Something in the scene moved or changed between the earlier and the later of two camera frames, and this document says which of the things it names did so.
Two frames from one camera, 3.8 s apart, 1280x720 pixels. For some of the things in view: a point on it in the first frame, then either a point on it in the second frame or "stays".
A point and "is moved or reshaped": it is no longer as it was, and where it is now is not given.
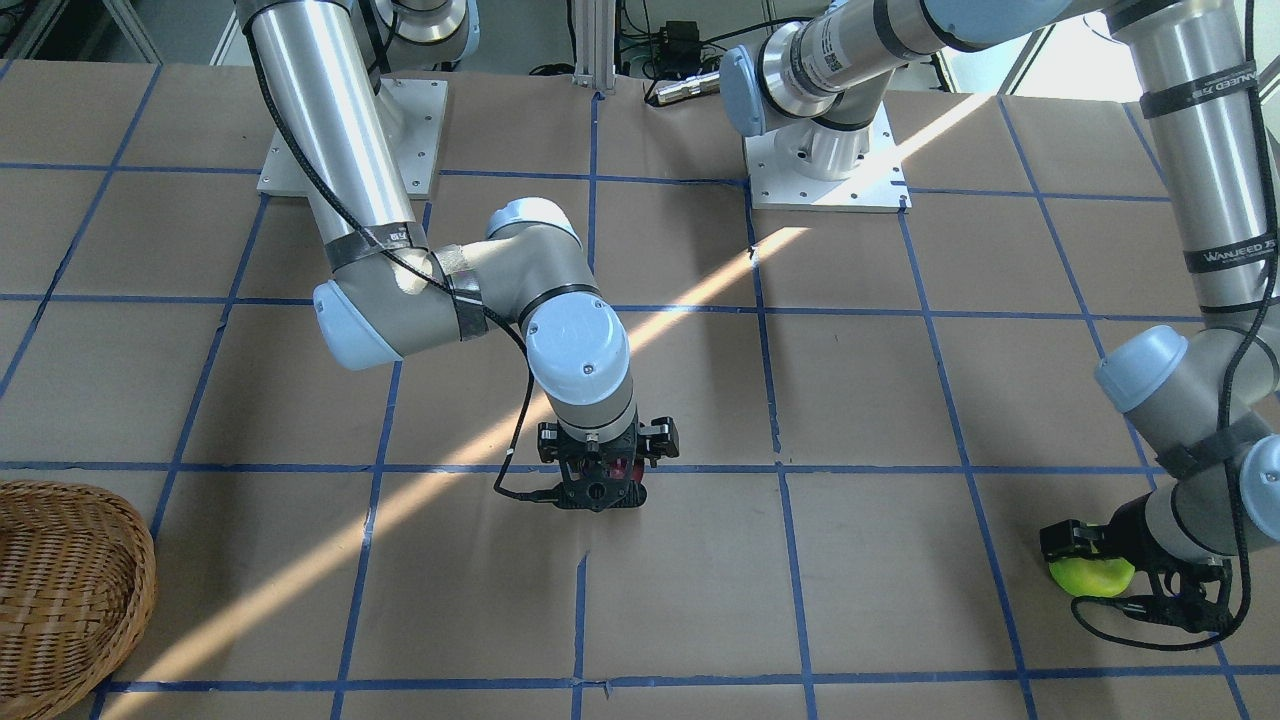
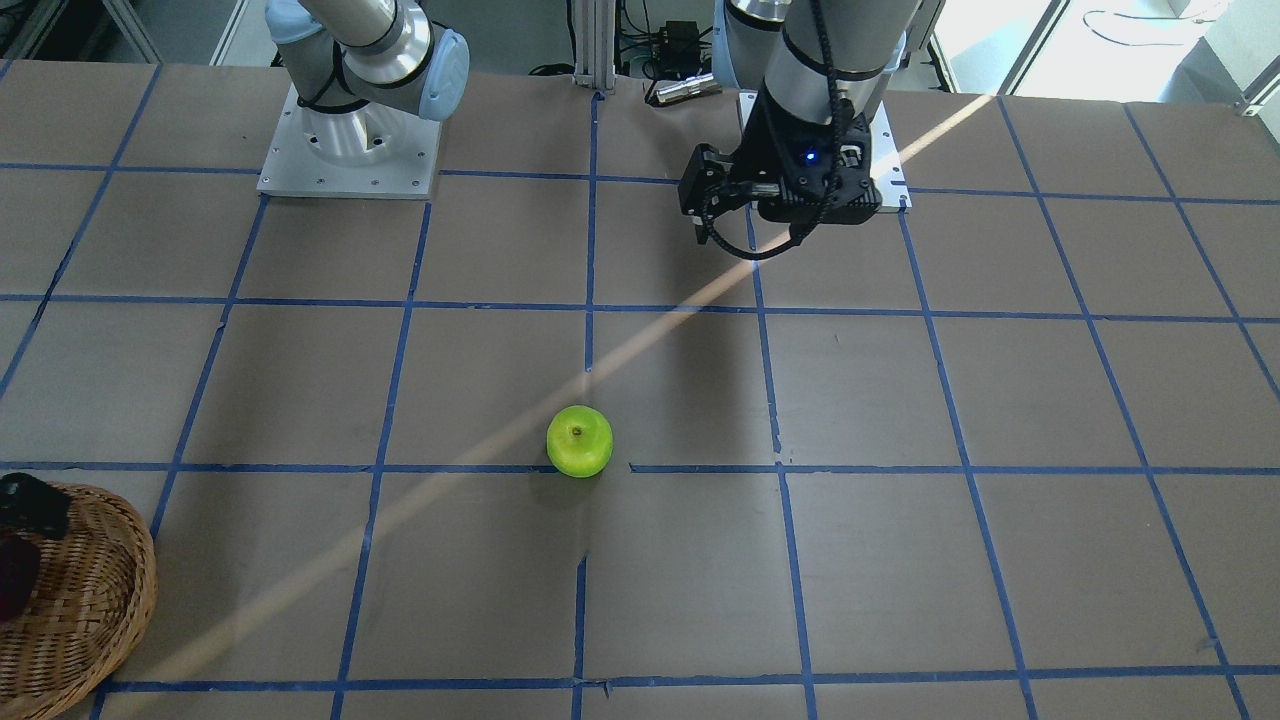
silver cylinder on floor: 701,85 stays
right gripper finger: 659,439 to 28,503
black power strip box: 679,47 stays
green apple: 1092,577 is moved or reshaped
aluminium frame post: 595,30 stays
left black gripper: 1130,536 to 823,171
